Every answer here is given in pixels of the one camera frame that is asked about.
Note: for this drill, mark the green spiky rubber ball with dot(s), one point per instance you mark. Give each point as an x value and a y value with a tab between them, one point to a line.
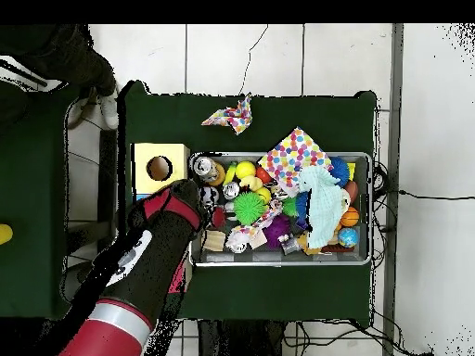
249	210

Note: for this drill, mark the dark green table cloth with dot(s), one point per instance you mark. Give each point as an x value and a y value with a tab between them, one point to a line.
37	185
312	111

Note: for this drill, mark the polka dot cloth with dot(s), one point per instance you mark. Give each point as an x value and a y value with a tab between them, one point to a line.
293	156

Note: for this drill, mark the black and white soccer ball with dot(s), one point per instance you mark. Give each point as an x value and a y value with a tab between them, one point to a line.
210	196

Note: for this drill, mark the colourful patterned cloth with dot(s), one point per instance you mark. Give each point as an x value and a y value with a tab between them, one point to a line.
236	117

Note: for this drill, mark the orange ball with cream dots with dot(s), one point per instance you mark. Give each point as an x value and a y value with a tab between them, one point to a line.
217	176

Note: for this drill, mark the crushed silver drink can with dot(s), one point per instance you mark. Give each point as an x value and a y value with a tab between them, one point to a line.
205	167

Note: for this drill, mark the wooden box with three holes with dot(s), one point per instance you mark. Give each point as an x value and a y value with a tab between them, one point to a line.
178	159

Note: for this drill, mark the flat wooden block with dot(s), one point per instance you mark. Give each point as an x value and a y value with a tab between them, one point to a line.
214	239

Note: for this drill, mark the mint green knitted cloth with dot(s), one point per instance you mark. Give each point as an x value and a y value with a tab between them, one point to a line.
323	204

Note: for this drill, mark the plain yellow ball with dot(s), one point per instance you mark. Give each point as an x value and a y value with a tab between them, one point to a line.
246	169

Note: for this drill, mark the black panel stand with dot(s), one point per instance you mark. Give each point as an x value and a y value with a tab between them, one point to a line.
108	163

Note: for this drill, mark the yellow rubber duck toy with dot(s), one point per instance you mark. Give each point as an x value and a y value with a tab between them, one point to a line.
252	183

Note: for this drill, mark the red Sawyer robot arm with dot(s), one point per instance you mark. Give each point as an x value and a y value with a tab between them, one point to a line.
148	259

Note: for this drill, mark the small yellow toy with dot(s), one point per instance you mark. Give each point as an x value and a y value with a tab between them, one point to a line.
4	234

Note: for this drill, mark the shallow clear mesh bin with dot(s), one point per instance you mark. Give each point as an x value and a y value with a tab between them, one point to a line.
297	259

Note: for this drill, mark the person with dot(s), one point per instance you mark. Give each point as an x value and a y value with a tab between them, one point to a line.
52	52

